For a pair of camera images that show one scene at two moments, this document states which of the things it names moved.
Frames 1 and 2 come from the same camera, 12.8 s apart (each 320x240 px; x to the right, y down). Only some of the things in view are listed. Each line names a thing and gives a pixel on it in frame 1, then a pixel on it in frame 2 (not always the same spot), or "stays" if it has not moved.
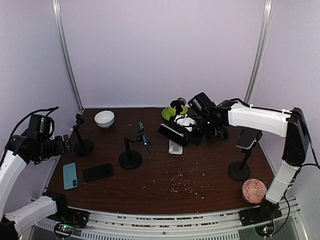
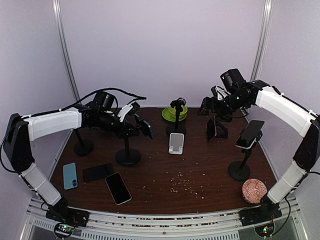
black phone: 98,171 stays
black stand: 238,170 stays
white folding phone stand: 174,148 stays
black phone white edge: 173,135 to 118,188
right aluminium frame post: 255,74 stays
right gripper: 195,140 to 206,104
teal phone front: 70,176 stays
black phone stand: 82,148 stays
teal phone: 144,137 to 146,129
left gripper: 60,149 to 123,132
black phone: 247,138 stays
